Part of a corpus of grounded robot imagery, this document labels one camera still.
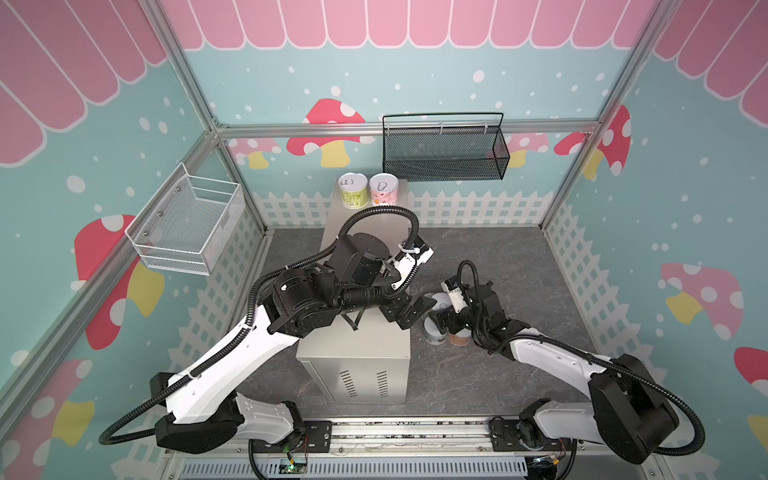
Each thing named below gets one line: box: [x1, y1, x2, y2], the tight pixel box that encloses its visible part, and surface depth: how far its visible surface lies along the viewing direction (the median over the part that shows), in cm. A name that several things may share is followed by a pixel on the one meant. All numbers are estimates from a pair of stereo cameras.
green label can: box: [338, 172, 368, 209], surface depth 76 cm
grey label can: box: [423, 314, 448, 345], surface depth 89 cm
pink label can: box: [369, 172, 399, 206], surface depth 76 cm
